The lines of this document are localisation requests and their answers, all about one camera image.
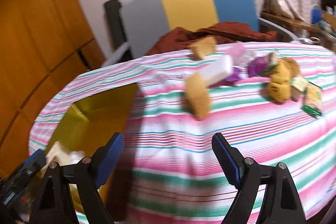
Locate yellow plush toy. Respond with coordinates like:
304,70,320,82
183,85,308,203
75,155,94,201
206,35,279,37
267,57,300,103

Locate black foam roll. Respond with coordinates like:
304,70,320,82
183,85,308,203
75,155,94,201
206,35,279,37
104,0,126,50

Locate cream paper box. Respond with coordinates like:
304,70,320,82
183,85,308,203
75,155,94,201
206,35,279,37
46,141,85,165

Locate blue cup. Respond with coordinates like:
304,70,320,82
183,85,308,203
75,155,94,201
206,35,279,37
311,4,323,25

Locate dark red cloth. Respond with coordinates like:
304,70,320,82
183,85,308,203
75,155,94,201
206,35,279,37
145,22,277,56

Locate tan tall sponge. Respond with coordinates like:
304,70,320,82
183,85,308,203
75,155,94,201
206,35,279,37
185,72,211,120

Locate green edged snack packet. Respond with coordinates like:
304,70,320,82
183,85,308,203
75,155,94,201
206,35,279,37
301,82,322,117

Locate wooden wardrobe panels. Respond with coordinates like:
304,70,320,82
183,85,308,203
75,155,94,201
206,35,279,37
1,0,105,176

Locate wooden side shelf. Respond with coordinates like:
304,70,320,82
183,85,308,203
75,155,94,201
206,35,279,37
261,12,335,44

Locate purple packet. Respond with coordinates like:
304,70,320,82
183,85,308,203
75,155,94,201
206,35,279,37
247,56,273,77

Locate green white small box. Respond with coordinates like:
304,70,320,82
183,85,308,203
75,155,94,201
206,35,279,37
290,75,309,102

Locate striped pink green tablecloth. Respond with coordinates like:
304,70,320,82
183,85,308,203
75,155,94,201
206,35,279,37
29,43,335,223

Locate tan wedge sponge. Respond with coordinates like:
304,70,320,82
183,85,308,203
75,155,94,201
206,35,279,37
189,36,217,60

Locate white rectangular block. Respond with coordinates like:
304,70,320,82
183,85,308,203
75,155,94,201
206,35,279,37
199,55,234,86

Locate gold metal tin box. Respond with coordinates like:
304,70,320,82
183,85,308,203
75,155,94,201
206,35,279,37
46,83,139,221

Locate grey yellow blue chair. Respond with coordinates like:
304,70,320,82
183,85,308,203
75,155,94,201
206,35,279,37
105,0,298,66

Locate pink plastic item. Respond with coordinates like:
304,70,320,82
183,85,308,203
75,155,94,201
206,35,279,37
225,42,256,67

